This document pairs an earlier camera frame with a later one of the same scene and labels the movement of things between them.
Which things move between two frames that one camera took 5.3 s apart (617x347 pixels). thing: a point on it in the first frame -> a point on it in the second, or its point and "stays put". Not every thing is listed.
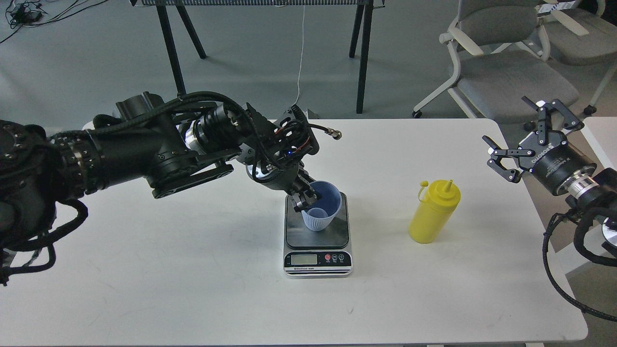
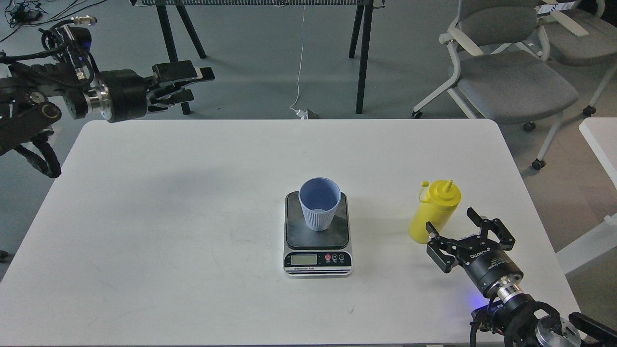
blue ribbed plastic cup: x=318 y=217 stays put
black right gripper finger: x=513 y=175 -> x=443 y=251
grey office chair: x=501 y=48 stays put
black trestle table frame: x=365 y=13 stays put
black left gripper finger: x=298 y=201 -> x=177 y=73
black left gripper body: x=274 y=153 -> x=127 y=92
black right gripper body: x=554 y=161 -> x=488 y=263
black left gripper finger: x=310 y=193 -> x=162 y=102
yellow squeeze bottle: x=441 y=198 stays put
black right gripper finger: x=569 y=120 -> x=506 y=241
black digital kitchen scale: x=324 y=254 stays put
